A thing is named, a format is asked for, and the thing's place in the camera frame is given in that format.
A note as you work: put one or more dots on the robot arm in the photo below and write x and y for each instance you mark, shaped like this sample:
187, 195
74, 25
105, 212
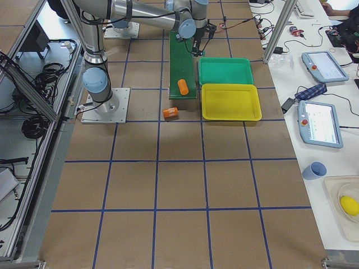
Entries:
96, 77
185, 18

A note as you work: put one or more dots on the teach pendant far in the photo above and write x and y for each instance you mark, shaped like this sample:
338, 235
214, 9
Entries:
323, 67

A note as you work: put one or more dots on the blue plaid pouch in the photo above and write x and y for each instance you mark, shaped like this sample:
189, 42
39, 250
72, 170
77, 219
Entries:
311, 92

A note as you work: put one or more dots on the aluminium frame post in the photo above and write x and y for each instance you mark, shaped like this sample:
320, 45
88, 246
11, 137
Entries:
279, 27

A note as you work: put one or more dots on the plain orange cylinder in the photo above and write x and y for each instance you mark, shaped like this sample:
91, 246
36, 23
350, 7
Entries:
182, 86

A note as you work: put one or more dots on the blue plastic cup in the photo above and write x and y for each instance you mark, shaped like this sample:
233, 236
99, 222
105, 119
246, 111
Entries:
314, 171

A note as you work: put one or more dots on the white tray with bowl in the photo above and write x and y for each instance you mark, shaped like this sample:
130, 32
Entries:
343, 194

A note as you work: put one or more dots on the yellow lemon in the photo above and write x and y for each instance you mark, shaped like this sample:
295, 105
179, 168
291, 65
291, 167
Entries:
349, 205

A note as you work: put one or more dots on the black power adapter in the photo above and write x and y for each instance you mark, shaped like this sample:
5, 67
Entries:
287, 105

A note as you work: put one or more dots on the green plastic tray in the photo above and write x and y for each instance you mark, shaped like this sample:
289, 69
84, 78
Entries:
217, 70

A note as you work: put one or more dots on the small motor controller board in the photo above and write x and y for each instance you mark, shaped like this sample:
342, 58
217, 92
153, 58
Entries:
222, 26

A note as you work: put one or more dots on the teach pendant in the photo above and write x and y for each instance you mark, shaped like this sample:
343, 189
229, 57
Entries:
318, 124
323, 67

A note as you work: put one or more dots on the teach pendant near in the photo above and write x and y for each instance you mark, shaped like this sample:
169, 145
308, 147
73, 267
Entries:
318, 124

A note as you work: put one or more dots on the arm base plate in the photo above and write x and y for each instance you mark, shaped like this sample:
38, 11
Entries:
112, 111
129, 31

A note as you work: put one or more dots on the yellow plastic tray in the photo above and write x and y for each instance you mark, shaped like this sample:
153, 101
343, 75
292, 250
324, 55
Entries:
230, 102

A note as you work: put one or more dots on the orange cylinder with 4680 print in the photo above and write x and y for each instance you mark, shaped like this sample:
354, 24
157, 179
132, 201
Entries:
170, 112

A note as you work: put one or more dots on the green conveyor belt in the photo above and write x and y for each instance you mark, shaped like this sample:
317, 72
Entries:
181, 67

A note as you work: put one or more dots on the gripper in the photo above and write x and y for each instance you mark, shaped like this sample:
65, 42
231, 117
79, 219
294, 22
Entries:
199, 35

